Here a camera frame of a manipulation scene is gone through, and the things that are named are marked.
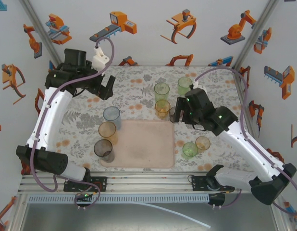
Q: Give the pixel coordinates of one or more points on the aluminium corner post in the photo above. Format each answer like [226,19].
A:
[255,36]
[44,36]

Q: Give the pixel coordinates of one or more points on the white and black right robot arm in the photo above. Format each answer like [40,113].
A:
[254,149]

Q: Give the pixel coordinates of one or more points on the short orange plastic glass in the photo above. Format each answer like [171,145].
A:
[162,109]
[203,143]

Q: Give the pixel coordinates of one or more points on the floral tablecloth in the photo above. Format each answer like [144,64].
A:
[139,72]

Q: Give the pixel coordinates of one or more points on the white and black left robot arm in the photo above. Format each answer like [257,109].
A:
[50,115]

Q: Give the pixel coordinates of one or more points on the small controller board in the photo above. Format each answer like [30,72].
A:
[84,195]

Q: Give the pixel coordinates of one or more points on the tall orange plastic glass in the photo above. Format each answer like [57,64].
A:
[107,132]

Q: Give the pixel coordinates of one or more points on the tall green plastic glass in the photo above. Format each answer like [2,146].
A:
[161,92]
[183,84]

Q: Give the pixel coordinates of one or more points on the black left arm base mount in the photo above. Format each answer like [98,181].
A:
[100,183]

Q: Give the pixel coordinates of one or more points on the pink rectangular tray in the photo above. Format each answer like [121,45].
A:
[148,144]

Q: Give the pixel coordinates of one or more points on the short green plastic glass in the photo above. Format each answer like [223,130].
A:
[189,150]

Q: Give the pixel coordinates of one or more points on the aluminium rail frame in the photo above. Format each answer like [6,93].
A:
[151,183]

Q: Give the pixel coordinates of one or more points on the tall blue plastic glass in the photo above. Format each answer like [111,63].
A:
[111,118]

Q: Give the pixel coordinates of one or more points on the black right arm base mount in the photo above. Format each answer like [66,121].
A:
[199,183]

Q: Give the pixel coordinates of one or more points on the aluminium side rail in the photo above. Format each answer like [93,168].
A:
[237,79]

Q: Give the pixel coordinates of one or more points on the tall grey plastic glass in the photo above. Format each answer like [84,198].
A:
[104,150]

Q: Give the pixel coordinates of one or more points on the short grey plastic glass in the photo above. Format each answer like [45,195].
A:
[172,115]

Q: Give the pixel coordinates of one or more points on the steel lower panel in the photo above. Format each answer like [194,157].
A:
[90,219]

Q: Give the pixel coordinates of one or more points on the black controller housing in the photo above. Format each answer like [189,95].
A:
[217,198]

